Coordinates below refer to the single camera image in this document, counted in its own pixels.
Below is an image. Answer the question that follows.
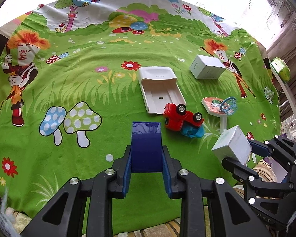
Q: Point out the purple cardboard storage box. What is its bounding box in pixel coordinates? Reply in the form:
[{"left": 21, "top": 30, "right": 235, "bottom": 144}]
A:
[{"left": 266, "top": 157, "right": 290, "bottom": 182}]

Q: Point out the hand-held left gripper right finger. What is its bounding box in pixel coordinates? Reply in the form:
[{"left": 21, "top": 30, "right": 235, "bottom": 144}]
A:
[{"left": 161, "top": 146, "right": 272, "bottom": 237}]

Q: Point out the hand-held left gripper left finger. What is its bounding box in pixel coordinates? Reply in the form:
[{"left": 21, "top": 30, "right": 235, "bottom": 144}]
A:
[{"left": 20, "top": 146, "right": 132, "bottom": 237}]

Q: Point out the white rectangular box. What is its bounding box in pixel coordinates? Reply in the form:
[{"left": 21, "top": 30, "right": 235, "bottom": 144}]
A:
[{"left": 189, "top": 54, "right": 227, "bottom": 79}]

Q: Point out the striped fringed cushion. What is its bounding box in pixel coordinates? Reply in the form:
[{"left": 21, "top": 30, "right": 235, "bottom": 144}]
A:
[{"left": 5, "top": 159, "right": 278, "bottom": 237}]

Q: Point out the green cartoon printed blanket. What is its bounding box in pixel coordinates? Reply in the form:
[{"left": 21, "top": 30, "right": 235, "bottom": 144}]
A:
[{"left": 0, "top": 0, "right": 282, "bottom": 235}]

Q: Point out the beige patterned drape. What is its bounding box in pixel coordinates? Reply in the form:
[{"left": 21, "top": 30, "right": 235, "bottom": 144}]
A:
[{"left": 266, "top": 12, "right": 296, "bottom": 62}]

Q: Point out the white lace curtain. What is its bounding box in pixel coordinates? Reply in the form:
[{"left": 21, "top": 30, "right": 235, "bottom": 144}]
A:
[{"left": 138, "top": 0, "right": 296, "bottom": 55}]

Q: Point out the white square box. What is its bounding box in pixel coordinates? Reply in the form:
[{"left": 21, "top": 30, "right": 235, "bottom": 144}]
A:
[{"left": 211, "top": 125, "right": 253, "bottom": 166}]

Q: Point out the toy basketball hoop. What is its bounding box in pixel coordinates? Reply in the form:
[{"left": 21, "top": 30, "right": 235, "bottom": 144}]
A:
[{"left": 201, "top": 96, "right": 237, "bottom": 132}]

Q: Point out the navy blue box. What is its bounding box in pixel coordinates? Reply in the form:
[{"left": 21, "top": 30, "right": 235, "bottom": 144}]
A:
[{"left": 131, "top": 121, "right": 163, "bottom": 173}]

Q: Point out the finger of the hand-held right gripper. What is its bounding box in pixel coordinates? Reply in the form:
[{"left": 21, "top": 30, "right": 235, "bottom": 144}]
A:
[
  {"left": 221, "top": 157, "right": 294, "bottom": 195},
  {"left": 249, "top": 135, "right": 296, "bottom": 168}
]

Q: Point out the white plastic holder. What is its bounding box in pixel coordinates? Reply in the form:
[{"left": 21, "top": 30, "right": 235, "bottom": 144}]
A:
[{"left": 138, "top": 66, "right": 187, "bottom": 115}]

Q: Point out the red and blue toy truck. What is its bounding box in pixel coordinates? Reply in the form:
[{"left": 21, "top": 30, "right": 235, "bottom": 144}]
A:
[{"left": 163, "top": 103, "right": 205, "bottom": 139}]

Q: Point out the green tissue pack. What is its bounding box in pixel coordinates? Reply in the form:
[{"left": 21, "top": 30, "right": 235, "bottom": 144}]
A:
[{"left": 270, "top": 57, "right": 291, "bottom": 83}]

